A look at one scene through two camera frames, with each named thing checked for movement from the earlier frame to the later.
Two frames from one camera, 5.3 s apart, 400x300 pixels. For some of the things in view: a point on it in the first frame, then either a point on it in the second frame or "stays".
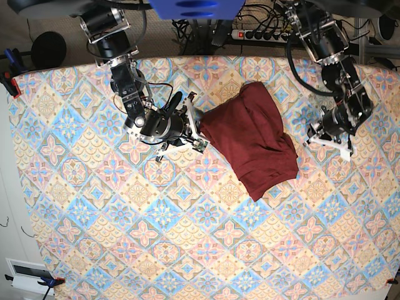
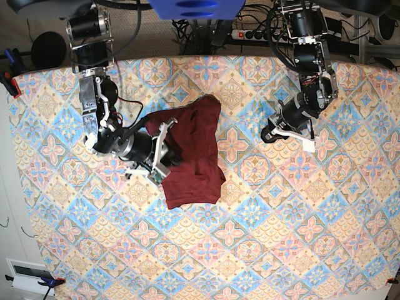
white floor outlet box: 25,276 stays
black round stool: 48,50 stays
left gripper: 192,133 -> 157,174
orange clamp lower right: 392,280 stays
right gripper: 345,147 -> 281,127
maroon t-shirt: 247,132 -> 196,180
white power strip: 244,34 stays
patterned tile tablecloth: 111,222 stays
